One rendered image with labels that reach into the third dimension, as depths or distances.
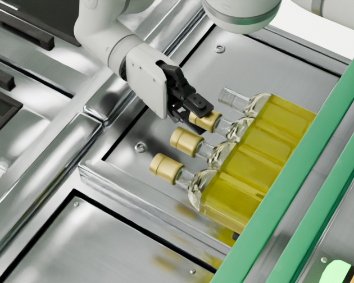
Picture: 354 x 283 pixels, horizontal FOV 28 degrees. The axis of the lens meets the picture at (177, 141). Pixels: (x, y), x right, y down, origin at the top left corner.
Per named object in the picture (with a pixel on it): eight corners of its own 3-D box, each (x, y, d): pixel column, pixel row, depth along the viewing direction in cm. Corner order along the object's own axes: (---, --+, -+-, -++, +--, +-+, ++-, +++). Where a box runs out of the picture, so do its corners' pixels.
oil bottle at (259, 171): (342, 214, 107) (219, 152, 113) (350, 195, 102) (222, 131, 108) (326, 242, 104) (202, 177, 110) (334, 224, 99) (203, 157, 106)
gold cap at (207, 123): (222, 122, 115) (199, 111, 117) (223, 109, 112) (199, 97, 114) (210, 137, 114) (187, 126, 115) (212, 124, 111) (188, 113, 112)
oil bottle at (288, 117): (372, 161, 113) (253, 105, 119) (380, 141, 108) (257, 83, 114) (357, 187, 110) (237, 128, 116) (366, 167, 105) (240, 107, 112)
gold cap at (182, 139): (204, 146, 112) (180, 134, 114) (204, 133, 109) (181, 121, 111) (192, 161, 111) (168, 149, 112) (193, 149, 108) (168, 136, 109)
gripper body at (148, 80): (117, 89, 124) (160, 127, 119) (113, 50, 115) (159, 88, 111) (149, 67, 127) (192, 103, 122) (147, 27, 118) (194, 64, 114)
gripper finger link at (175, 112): (165, 118, 121) (184, 124, 117) (155, 95, 119) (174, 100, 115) (177, 109, 122) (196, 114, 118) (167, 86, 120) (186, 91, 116)
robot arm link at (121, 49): (110, 83, 124) (120, 92, 123) (106, 49, 117) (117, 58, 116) (141, 62, 127) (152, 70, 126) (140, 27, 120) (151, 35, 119)
